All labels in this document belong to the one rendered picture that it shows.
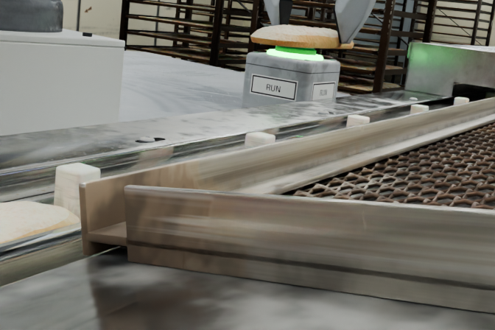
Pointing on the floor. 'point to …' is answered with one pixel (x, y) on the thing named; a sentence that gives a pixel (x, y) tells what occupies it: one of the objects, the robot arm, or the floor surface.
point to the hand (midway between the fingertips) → (309, 16)
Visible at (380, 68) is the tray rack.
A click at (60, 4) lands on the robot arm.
